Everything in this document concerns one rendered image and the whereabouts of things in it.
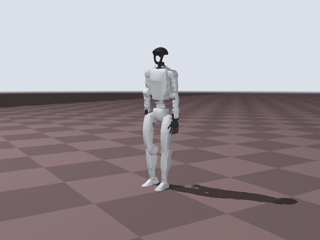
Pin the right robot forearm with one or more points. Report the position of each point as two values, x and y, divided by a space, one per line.
147 103

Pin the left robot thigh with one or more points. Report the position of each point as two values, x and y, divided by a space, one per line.
165 135

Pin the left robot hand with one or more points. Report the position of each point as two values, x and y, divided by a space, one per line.
174 125

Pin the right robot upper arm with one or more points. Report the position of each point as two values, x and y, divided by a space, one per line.
147 90

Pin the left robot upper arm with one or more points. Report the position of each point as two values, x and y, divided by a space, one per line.
173 76

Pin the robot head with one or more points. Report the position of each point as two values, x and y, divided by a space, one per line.
160 51

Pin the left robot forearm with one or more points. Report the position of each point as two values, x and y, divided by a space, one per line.
175 105

